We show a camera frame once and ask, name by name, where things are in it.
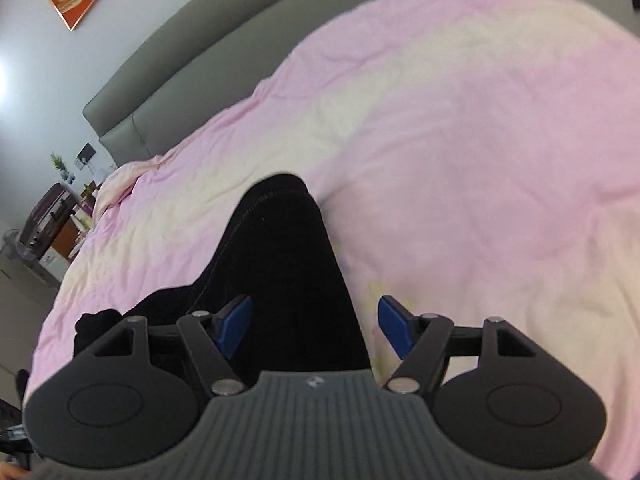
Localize wooden nightstand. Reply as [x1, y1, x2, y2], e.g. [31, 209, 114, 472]
[39, 187, 98, 281]

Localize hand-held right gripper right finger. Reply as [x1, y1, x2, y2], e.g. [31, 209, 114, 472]
[376, 295, 537, 395]

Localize grey padded headboard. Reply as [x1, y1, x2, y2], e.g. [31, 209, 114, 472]
[82, 0, 406, 171]

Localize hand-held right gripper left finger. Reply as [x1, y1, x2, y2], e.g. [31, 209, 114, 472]
[91, 294, 253, 396]

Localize pink floral bed sheet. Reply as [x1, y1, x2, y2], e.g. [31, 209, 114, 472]
[22, 0, 640, 480]

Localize grey standing fan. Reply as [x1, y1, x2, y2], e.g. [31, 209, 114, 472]
[0, 227, 24, 262]

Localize black pants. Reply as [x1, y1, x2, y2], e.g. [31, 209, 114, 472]
[74, 173, 374, 387]

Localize small potted green plant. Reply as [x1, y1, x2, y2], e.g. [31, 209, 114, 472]
[50, 152, 77, 184]

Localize purple suitcase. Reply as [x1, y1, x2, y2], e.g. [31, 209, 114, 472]
[19, 183, 80, 262]

